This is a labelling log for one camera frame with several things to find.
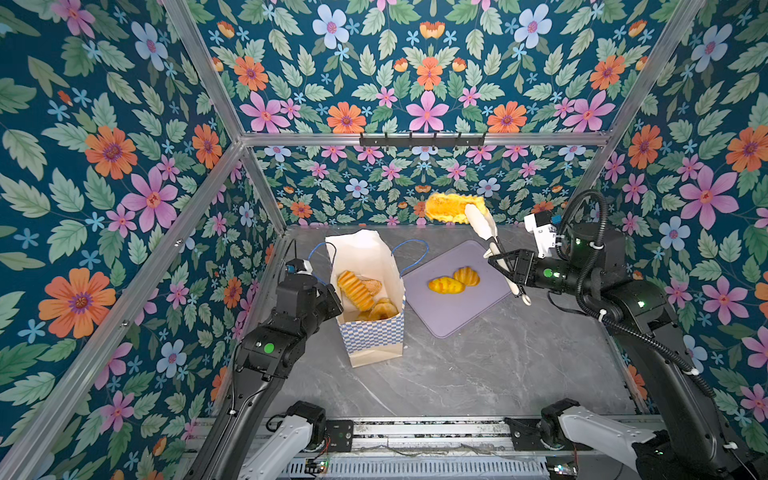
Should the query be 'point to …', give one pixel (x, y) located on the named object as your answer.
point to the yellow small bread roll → (446, 285)
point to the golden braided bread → (382, 309)
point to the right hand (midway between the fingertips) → (495, 257)
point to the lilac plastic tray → (446, 313)
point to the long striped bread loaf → (355, 290)
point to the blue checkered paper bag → (364, 253)
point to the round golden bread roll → (372, 286)
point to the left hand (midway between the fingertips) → (341, 284)
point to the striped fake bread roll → (467, 275)
